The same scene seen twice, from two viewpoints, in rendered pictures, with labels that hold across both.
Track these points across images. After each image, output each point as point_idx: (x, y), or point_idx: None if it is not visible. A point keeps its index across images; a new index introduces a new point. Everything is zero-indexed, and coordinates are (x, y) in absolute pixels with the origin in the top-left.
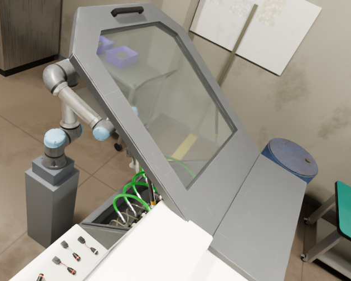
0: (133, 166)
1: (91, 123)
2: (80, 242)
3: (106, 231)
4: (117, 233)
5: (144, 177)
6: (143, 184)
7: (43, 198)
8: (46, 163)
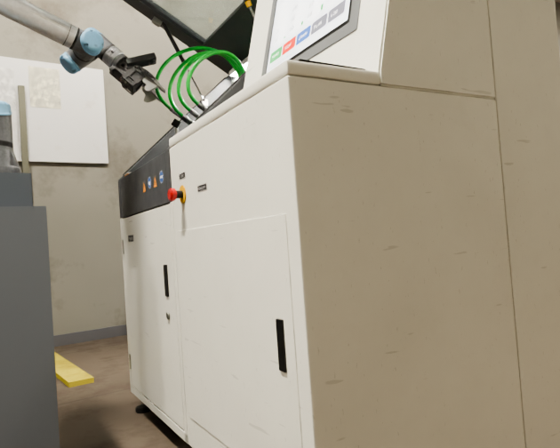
0: (154, 85)
1: (71, 28)
2: None
3: (220, 101)
4: (236, 87)
5: (170, 106)
6: (201, 55)
7: (17, 257)
8: None
